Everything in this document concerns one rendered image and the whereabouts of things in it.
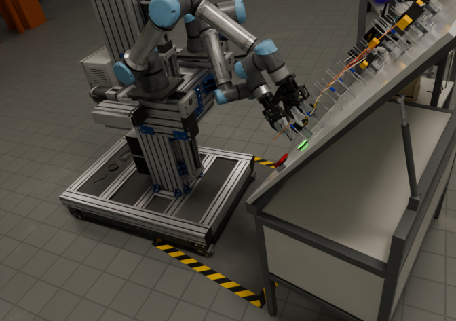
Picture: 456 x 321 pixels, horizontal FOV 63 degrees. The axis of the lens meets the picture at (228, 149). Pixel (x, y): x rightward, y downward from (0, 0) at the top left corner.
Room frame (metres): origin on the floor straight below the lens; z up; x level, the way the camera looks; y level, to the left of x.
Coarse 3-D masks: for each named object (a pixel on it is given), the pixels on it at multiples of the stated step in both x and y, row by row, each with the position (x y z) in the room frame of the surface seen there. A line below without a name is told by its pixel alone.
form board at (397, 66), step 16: (448, 0) 1.38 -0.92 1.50; (448, 16) 0.96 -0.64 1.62; (432, 32) 0.94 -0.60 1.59; (448, 32) 0.74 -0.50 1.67; (416, 48) 0.93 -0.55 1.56; (432, 48) 0.75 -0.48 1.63; (384, 64) 1.29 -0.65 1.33; (400, 64) 0.90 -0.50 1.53; (416, 64) 0.77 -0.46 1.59; (368, 80) 1.27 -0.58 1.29; (384, 80) 0.90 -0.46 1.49; (400, 80) 0.79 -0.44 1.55; (352, 96) 1.26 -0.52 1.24; (368, 96) 0.87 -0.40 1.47; (336, 112) 1.26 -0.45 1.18; (352, 112) 0.87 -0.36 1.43; (320, 128) 1.22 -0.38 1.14; (336, 128) 0.90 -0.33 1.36; (320, 144) 0.93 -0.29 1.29; (272, 176) 1.16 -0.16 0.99; (256, 192) 1.14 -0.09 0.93
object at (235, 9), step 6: (234, 0) 1.87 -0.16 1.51; (240, 0) 1.87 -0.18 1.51; (216, 6) 1.84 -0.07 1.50; (222, 6) 1.84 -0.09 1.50; (228, 6) 1.83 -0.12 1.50; (234, 6) 1.83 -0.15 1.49; (240, 6) 1.83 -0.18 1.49; (228, 12) 1.82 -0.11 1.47; (234, 12) 1.82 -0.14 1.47; (240, 12) 1.82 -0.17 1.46; (234, 18) 1.82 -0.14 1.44; (240, 18) 1.82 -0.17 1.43
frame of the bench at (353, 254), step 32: (448, 160) 1.29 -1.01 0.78; (256, 224) 1.14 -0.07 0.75; (288, 224) 1.06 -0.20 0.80; (416, 224) 0.95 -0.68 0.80; (352, 256) 0.85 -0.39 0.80; (416, 256) 1.07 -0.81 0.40; (288, 288) 1.04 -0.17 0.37; (384, 288) 0.76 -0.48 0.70; (352, 320) 0.83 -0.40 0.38; (384, 320) 0.74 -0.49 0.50
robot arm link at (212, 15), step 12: (192, 0) 1.58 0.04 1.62; (204, 0) 1.59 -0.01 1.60; (192, 12) 1.60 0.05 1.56; (204, 12) 1.58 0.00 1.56; (216, 12) 1.57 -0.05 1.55; (216, 24) 1.55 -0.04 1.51; (228, 24) 1.53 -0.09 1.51; (228, 36) 1.52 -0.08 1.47; (240, 36) 1.50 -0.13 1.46; (252, 36) 1.51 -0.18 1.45; (240, 48) 1.51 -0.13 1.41; (252, 48) 1.47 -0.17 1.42
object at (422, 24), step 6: (414, 6) 1.08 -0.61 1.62; (420, 6) 1.08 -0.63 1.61; (408, 12) 1.06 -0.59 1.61; (414, 12) 1.06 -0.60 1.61; (420, 12) 1.06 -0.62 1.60; (414, 18) 1.04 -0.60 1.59; (420, 18) 1.06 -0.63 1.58; (408, 24) 1.06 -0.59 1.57; (414, 24) 1.06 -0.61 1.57; (420, 24) 1.06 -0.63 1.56; (426, 24) 1.05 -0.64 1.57; (420, 30) 1.05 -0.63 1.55; (426, 30) 1.05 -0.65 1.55
